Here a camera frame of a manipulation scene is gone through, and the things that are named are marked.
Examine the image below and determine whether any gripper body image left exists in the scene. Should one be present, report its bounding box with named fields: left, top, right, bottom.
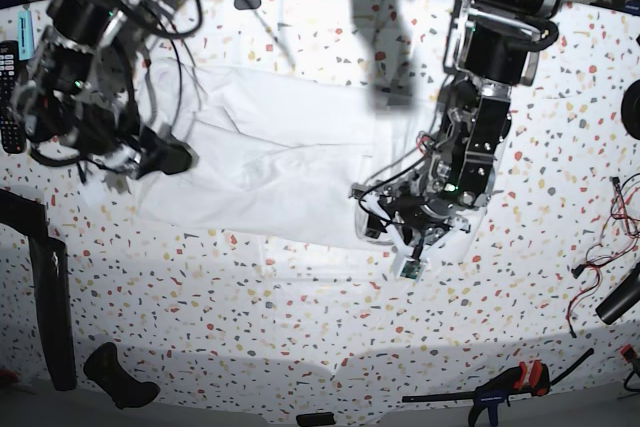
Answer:
left=74, top=126, right=143, bottom=182

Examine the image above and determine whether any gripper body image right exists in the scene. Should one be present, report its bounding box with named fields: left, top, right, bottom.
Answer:
left=350, top=181, right=471, bottom=246

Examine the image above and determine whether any white T-shirt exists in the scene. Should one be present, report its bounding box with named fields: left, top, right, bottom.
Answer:
left=134, top=59, right=476, bottom=263

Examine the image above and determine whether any robot arm image left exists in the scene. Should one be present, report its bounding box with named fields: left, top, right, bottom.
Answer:
left=1, top=0, right=204, bottom=179

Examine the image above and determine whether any black TV remote control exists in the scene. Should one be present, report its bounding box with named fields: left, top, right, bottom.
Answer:
left=0, top=40, right=26, bottom=155

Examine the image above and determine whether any black chair armrest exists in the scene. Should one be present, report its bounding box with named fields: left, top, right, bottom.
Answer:
left=1, top=190, right=77, bottom=392

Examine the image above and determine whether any teal marker pen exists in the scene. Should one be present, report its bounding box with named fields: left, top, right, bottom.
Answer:
left=17, top=10, right=35, bottom=61

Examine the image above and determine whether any black orange bar clamp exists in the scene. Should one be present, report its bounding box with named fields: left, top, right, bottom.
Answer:
left=401, top=348, right=594, bottom=427

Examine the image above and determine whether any terrazzo pattern table cloth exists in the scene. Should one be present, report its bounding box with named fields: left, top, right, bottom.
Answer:
left=1, top=0, right=639, bottom=425

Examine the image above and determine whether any small black rectangular device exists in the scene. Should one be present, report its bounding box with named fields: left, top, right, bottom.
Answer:
left=296, top=412, right=336, bottom=427

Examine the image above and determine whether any black cylinder flashlight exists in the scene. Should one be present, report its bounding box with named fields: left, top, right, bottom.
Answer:
left=596, top=264, right=640, bottom=325

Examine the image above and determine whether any black game controller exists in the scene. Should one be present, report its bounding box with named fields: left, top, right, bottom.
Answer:
left=83, top=342, right=160, bottom=409

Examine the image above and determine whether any black round object right edge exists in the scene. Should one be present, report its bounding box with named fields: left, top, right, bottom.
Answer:
left=621, top=80, right=640, bottom=140

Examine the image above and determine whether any small orange clip right edge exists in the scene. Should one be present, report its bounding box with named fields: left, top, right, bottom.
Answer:
left=620, top=344, right=637, bottom=363

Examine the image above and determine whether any wrist camera board image right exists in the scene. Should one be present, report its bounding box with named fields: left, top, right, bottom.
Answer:
left=392, top=255, right=430, bottom=281

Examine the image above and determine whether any red black wire bundle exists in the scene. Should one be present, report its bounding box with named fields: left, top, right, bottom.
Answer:
left=564, top=175, right=640, bottom=339

